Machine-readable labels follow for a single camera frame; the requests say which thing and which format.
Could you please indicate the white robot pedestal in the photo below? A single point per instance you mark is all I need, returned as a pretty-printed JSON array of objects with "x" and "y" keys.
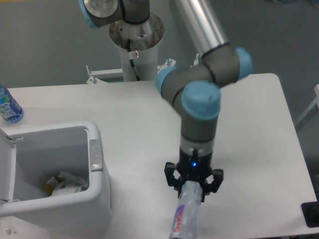
[{"x": 138, "y": 49}]

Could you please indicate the clear plastic bottle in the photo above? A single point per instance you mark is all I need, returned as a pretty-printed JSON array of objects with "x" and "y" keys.
[{"x": 186, "y": 219}]

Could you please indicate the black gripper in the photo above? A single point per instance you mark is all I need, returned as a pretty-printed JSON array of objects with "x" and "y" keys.
[{"x": 193, "y": 168}]

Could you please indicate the yellow wrapper trash in can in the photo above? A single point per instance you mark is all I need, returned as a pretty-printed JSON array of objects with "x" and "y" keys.
[{"x": 51, "y": 184}]

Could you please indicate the blue labelled water bottle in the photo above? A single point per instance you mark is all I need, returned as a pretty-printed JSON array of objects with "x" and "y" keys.
[{"x": 10, "y": 109}]

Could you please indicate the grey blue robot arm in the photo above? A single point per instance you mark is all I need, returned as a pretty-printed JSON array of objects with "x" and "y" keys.
[{"x": 194, "y": 93}]

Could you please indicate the white frame at right edge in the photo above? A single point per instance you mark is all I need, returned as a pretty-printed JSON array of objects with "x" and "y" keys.
[{"x": 309, "y": 112}]

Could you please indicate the black clamp at table edge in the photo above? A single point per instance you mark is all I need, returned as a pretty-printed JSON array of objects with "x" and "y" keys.
[{"x": 311, "y": 213}]

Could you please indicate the white plastic trash can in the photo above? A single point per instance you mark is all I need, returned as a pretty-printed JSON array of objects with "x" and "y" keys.
[{"x": 29, "y": 157}]

